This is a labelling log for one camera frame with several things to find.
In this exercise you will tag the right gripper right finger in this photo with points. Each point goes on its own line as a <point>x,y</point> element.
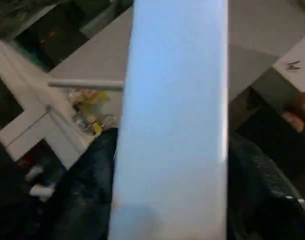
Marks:
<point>262,200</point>

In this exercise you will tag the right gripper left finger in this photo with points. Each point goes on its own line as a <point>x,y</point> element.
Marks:
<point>87,195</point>

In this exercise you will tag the white plastic table top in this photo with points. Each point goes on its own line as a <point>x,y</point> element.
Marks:
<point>172,100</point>

